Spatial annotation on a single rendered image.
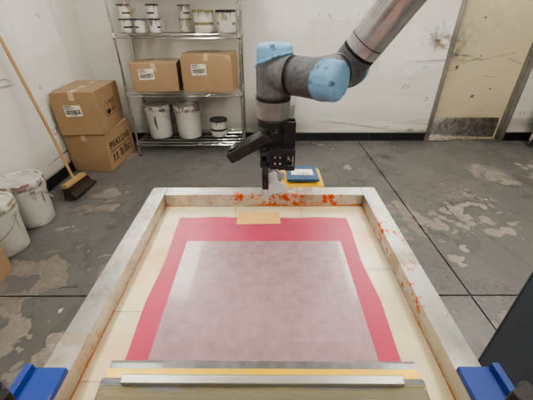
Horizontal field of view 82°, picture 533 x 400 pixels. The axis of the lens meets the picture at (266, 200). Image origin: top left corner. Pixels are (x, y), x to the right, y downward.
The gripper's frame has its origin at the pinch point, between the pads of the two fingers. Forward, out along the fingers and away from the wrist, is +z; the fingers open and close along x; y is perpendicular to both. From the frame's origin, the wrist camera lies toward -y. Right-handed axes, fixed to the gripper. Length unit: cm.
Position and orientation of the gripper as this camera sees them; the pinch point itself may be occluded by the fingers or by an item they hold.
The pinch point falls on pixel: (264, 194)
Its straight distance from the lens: 79.9
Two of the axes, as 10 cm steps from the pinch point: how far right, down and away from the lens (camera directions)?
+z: 0.0, 8.4, 5.4
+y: 10.0, 0.0, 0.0
